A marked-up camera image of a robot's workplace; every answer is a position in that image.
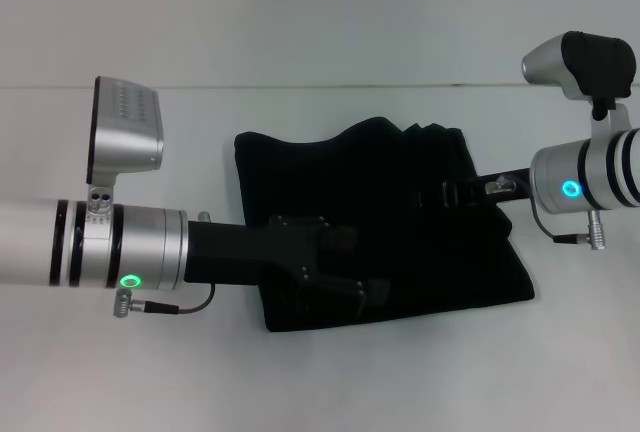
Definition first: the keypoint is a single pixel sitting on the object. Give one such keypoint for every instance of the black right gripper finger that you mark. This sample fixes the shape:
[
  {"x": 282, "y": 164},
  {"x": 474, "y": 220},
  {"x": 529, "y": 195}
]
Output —
[{"x": 445, "y": 194}]

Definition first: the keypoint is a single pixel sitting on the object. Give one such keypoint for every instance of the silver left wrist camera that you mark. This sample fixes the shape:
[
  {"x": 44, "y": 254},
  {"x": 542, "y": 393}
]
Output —
[{"x": 127, "y": 132}]

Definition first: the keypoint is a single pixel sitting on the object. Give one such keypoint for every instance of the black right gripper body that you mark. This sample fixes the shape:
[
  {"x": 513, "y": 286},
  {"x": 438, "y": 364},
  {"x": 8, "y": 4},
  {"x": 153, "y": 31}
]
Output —
[{"x": 505, "y": 189}]

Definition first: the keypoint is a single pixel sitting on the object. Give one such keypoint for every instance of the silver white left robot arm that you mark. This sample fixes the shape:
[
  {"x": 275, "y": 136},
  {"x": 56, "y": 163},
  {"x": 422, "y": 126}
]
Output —
[{"x": 90, "y": 247}]

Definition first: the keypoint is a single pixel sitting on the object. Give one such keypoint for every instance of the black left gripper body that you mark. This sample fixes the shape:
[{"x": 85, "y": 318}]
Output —
[{"x": 235, "y": 252}]

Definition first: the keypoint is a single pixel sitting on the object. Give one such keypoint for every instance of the black t-shirt with white print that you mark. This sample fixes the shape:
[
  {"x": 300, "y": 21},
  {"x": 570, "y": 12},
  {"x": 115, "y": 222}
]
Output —
[{"x": 425, "y": 262}]

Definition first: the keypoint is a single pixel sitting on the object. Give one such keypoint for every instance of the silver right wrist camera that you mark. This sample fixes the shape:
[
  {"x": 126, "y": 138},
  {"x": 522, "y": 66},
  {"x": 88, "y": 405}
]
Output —
[{"x": 575, "y": 64}]

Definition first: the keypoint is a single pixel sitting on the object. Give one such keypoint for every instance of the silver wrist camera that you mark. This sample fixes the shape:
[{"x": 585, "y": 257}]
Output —
[
  {"x": 127, "y": 132},
  {"x": 575, "y": 64}
]

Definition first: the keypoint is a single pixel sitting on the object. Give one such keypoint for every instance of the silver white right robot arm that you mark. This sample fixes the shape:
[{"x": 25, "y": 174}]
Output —
[{"x": 585, "y": 177}]

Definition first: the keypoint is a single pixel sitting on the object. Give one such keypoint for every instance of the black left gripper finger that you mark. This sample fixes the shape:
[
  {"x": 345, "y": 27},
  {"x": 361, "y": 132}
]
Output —
[
  {"x": 340, "y": 242},
  {"x": 345, "y": 294}
]

